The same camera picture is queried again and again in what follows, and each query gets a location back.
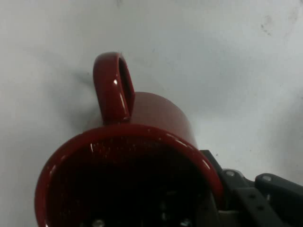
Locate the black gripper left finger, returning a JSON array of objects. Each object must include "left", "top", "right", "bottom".
[{"left": 91, "top": 189, "right": 212, "bottom": 227}]

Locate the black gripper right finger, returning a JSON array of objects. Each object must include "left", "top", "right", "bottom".
[{"left": 198, "top": 148, "right": 303, "bottom": 227}]

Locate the red enamel mug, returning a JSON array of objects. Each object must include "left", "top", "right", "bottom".
[{"left": 34, "top": 52, "right": 224, "bottom": 227}]

